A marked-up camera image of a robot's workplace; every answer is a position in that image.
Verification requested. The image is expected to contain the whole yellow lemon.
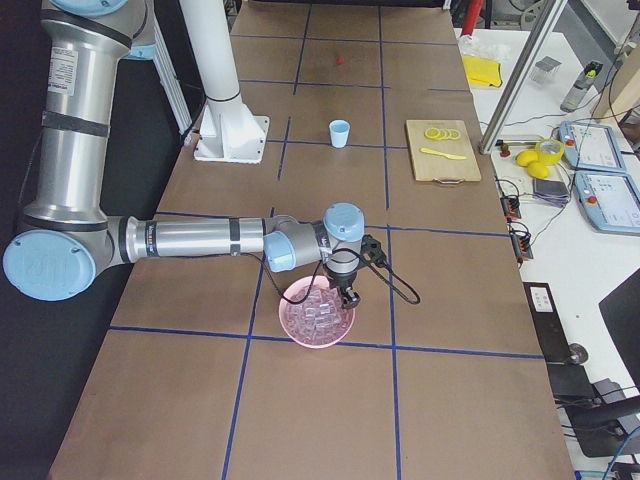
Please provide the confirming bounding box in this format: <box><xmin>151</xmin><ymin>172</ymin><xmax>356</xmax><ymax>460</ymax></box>
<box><xmin>526</xmin><ymin>161</ymin><xmax>550</xmax><ymax>180</ymax></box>
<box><xmin>516</xmin><ymin>150</ymin><xmax>539</xmax><ymax>167</ymax></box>

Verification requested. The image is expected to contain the yellow tape roll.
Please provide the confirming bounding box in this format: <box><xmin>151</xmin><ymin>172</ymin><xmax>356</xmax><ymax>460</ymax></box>
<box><xmin>535</xmin><ymin>138</ymin><xmax>565</xmax><ymax>166</ymax></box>

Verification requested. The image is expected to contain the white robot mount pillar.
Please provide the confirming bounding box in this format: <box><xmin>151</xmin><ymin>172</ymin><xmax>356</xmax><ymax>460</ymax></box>
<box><xmin>180</xmin><ymin>0</ymin><xmax>270</xmax><ymax>164</ymax></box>

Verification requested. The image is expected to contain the pink bowl of ice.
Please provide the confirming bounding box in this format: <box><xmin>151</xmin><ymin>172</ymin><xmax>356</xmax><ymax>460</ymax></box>
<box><xmin>278</xmin><ymin>276</ymin><xmax>355</xmax><ymax>349</ymax></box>

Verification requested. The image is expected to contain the aluminium frame post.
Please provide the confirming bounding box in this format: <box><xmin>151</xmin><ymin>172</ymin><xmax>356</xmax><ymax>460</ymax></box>
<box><xmin>478</xmin><ymin>0</ymin><xmax>568</xmax><ymax>154</ymax></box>

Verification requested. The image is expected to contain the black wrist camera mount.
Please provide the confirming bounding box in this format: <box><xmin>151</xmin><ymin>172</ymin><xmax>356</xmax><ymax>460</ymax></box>
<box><xmin>361</xmin><ymin>234</ymin><xmax>387</xmax><ymax>268</ymax></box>

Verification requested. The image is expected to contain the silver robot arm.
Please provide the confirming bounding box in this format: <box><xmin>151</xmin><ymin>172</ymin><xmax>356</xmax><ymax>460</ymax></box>
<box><xmin>3</xmin><ymin>1</ymin><xmax>364</xmax><ymax>309</ymax></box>

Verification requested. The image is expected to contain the upper teach pendant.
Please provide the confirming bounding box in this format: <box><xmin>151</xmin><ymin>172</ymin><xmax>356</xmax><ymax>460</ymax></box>
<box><xmin>558</xmin><ymin>121</ymin><xmax>626</xmax><ymax>173</ymax></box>

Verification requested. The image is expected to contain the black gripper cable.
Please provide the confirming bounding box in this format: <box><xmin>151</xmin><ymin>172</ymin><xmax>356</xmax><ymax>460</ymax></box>
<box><xmin>239</xmin><ymin>234</ymin><xmax>421</xmax><ymax>306</ymax></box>

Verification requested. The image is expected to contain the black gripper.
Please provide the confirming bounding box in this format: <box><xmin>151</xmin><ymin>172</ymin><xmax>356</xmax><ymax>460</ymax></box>
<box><xmin>324</xmin><ymin>260</ymin><xmax>360</xmax><ymax>308</ymax></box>

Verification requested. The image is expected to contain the whole yellow lemon upper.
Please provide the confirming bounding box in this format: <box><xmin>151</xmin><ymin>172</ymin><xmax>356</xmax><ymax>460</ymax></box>
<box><xmin>516</xmin><ymin>150</ymin><xmax>539</xmax><ymax>167</ymax></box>

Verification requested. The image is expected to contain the whole yellow lemon lower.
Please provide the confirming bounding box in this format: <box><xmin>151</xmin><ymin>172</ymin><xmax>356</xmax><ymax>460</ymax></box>
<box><xmin>526</xmin><ymin>161</ymin><xmax>550</xmax><ymax>180</ymax></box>

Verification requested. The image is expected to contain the light blue plastic cup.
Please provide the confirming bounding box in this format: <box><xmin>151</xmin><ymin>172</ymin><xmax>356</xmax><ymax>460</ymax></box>
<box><xmin>329</xmin><ymin>119</ymin><xmax>350</xmax><ymax>148</ymax></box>

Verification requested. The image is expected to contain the yellow cloth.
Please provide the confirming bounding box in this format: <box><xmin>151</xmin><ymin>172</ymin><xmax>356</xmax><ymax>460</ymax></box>
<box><xmin>462</xmin><ymin>55</ymin><xmax>503</xmax><ymax>88</ymax></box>

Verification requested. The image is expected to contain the grey handheld device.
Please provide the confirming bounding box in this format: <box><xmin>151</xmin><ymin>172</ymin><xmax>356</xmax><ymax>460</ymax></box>
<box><xmin>560</xmin><ymin>61</ymin><xmax>603</xmax><ymax>113</ymax></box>

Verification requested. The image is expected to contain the teach pendant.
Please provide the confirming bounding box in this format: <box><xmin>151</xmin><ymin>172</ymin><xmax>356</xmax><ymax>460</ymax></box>
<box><xmin>558</xmin><ymin>121</ymin><xmax>626</xmax><ymax>173</ymax></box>
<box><xmin>574</xmin><ymin>170</ymin><xmax>639</xmax><ymax>236</ymax></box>

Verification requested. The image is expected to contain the lower teach pendant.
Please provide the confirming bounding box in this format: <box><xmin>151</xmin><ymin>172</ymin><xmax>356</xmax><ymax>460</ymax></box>
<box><xmin>574</xmin><ymin>170</ymin><xmax>639</xmax><ymax>236</ymax></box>

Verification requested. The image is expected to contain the wooden cutting board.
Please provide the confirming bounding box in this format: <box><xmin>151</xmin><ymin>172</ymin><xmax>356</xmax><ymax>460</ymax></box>
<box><xmin>405</xmin><ymin>120</ymin><xmax>482</xmax><ymax>184</ymax></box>

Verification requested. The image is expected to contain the yellow plastic knife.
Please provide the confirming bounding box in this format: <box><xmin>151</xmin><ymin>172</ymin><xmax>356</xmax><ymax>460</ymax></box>
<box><xmin>419</xmin><ymin>147</ymin><xmax>468</xmax><ymax>161</ymax></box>

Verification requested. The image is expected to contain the purple notebook stack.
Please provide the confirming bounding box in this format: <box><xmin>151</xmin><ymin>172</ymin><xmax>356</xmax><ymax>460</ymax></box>
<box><xmin>532</xmin><ymin>178</ymin><xmax>570</xmax><ymax>207</ymax></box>

